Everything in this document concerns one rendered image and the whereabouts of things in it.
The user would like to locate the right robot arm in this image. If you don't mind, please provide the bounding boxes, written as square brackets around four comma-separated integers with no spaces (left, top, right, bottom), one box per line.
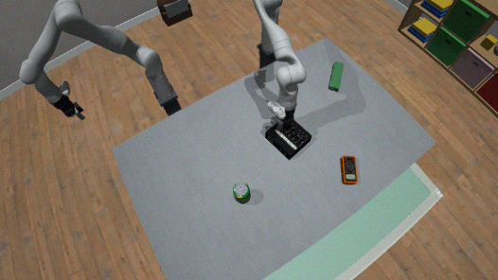
[19,0,173,100]

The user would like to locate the orange pocket multimeter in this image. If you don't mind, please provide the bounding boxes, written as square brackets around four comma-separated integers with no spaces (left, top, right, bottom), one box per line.
[341,156,358,184]

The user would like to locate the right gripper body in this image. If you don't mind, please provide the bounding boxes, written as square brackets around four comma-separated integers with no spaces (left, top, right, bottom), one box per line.
[44,80,75,117]

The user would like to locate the black lighting desk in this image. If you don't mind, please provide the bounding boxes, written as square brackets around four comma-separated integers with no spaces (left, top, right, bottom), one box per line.
[265,121,312,160]

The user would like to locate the green rectangular block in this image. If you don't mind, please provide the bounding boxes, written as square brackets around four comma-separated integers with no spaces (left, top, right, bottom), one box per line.
[329,61,344,92]

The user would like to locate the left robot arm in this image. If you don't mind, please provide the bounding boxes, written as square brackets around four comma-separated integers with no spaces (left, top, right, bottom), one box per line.
[253,0,307,103]

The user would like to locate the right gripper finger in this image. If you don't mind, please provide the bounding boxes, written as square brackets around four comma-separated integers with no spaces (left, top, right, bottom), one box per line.
[73,102,83,112]
[70,111,85,121]

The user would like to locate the green drink can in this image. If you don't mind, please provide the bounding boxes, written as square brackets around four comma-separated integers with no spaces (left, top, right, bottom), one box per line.
[233,183,251,203]

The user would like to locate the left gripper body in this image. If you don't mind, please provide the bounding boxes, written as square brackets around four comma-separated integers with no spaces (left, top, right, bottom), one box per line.
[267,96,297,126]

